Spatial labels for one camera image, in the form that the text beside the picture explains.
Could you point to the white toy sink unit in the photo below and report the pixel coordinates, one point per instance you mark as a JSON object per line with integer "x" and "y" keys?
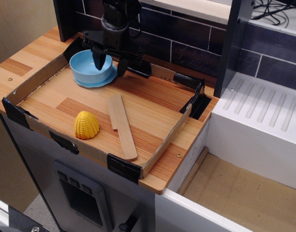
{"x": 240, "y": 175}

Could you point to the light blue plate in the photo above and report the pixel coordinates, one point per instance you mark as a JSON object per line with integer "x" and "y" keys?
{"x": 97, "y": 83}

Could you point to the yellow toy corn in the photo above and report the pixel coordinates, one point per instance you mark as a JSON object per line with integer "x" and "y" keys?
{"x": 86, "y": 125}

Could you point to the cardboard tray border with tape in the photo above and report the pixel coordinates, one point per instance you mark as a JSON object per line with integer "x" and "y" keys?
{"x": 49, "y": 101}

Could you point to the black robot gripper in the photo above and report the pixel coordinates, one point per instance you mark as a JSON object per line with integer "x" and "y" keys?
{"x": 117, "y": 44}

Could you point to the toy oven front panel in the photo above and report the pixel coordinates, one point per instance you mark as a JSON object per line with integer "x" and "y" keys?
{"x": 86, "y": 199}

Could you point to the light blue bowl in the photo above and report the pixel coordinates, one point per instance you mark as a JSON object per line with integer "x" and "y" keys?
{"x": 84, "y": 70}

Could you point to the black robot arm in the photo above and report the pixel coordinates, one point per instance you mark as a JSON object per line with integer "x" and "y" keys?
{"x": 117, "y": 16}

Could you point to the wooden spatula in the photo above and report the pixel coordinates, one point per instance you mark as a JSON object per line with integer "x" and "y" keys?
{"x": 120, "y": 124}

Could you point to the dark grey vertical post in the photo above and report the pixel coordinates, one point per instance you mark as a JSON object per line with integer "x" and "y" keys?
{"x": 240, "y": 14}

